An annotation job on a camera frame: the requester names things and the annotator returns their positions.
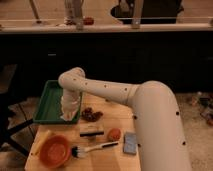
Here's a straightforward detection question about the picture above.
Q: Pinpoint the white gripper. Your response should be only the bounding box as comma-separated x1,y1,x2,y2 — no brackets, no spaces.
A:
61,89,81,121

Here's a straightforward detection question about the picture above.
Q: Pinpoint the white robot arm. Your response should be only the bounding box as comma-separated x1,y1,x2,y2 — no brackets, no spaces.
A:
58,67,192,171

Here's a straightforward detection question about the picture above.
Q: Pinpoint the red bowl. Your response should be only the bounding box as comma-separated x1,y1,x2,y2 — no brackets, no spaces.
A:
39,135,70,169

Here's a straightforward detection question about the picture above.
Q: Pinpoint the bunch of dark grapes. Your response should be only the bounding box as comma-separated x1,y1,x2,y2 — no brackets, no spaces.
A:
81,107,103,122

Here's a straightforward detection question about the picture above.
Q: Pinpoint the green plastic tray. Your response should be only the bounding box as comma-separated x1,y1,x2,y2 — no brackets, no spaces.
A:
33,80,80,124

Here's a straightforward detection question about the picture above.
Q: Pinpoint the white dish brush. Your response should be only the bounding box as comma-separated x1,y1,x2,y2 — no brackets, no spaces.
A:
71,141,119,158

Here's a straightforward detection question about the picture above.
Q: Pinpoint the orange fruit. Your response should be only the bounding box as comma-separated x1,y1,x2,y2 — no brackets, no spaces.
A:
107,128,121,141

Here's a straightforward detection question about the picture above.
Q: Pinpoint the black office chair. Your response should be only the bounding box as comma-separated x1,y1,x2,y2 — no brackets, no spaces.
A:
0,63,34,158

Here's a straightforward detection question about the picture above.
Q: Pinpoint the blue sponge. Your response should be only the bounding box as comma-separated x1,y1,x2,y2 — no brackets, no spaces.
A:
123,132,137,155

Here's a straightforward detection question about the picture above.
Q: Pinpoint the red object on shelf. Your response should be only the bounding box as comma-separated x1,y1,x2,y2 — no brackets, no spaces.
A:
83,17,94,25

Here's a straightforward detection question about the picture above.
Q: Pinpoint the black handled tool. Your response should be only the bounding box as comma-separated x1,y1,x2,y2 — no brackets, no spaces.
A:
80,131,104,137

